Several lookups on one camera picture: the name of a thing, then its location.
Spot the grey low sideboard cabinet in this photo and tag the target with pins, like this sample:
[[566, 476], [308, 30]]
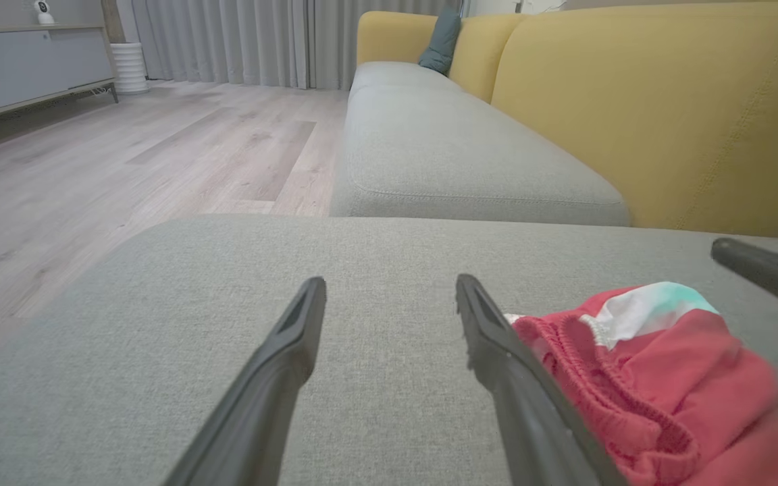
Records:
[[31, 67]]

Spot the wide grey sofa chaise seat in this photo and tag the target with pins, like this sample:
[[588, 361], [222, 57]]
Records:
[[193, 324]]

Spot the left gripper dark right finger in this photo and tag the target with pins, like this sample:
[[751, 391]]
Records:
[[531, 418]]

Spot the white security camera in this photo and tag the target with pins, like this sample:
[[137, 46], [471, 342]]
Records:
[[43, 12]]

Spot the large yellow sofa backrest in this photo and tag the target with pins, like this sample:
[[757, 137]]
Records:
[[666, 115]]

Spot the narrow yellow sofa backrest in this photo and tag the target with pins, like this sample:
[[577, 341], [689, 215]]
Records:
[[483, 54]]

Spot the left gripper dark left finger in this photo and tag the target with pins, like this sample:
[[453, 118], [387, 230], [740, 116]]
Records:
[[261, 391]]

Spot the teal throw cushion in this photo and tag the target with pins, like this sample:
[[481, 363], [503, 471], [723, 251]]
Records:
[[442, 44]]

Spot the yellow sofa armrest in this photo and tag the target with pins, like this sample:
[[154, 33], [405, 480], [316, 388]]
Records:
[[392, 37]]

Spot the short grey sofa seat cushion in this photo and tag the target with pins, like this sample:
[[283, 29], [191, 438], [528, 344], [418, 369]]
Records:
[[396, 73]]

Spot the long grey sofa seat cushion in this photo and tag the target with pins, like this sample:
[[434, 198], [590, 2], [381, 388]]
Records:
[[456, 155]]

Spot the white ribbed floor vase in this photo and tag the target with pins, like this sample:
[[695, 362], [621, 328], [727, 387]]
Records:
[[130, 67]]

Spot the red basketball shorts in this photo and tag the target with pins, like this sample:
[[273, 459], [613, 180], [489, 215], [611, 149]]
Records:
[[699, 405]]

